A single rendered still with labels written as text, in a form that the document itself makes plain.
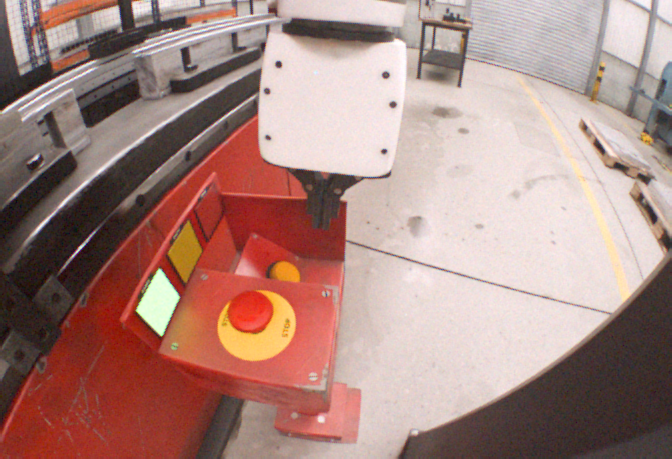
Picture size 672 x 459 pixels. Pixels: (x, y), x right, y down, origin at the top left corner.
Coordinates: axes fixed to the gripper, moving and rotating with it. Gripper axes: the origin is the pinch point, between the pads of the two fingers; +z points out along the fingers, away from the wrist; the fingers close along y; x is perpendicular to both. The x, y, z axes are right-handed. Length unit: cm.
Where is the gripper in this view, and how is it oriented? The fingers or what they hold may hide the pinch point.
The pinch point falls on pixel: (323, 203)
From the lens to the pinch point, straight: 26.6
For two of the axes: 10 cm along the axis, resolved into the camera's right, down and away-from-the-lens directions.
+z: -0.9, 7.6, 6.5
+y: 9.9, 1.3, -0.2
